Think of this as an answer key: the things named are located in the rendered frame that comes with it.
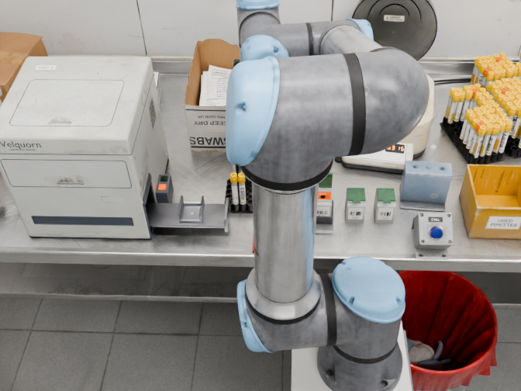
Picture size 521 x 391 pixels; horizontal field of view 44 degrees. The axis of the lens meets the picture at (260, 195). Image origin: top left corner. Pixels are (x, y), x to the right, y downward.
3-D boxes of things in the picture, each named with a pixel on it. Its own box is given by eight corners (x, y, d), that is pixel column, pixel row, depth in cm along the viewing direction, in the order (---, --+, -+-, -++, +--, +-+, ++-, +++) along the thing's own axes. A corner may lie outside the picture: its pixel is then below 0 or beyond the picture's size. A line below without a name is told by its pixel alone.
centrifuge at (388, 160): (326, 166, 157) (328, 127, 148) (339, 94, 177) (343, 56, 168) (425, 178, 153) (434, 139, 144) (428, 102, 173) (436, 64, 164)
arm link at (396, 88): (471, 57, 66) (364, 3, 111) (366, 64, 65) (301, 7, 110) (463, 162, 70) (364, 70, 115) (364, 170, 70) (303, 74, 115)
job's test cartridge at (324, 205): (312, 222, 142) (312, 202, 138) (312, 206, 146) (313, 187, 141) (330, 223, 142) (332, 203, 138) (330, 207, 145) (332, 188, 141)
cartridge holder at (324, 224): (308, 233, 142) (308, 222, 139) (309, 203, 148) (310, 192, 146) (332, 234, 142) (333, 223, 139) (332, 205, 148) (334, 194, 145)
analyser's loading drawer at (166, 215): (135, 230, 141) (131, 214, 138) (140, 208, 146) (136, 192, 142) (227, 232, 140) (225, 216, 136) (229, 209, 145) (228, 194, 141)
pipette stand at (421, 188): (399, 208, 146) (405, 177, 139) (399, 187, 151) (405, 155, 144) (444, 212, 145) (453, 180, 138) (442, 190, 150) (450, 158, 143)
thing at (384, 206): (374, 223, 143) (377, 202, 139) (373, 208, 147) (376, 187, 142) (392, 223, 143) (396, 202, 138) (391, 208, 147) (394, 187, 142)
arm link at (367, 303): (407, 356, 105) (419, 303, 96) (326, 364, 104) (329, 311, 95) (389, 299, 114) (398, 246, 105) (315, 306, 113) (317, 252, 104)
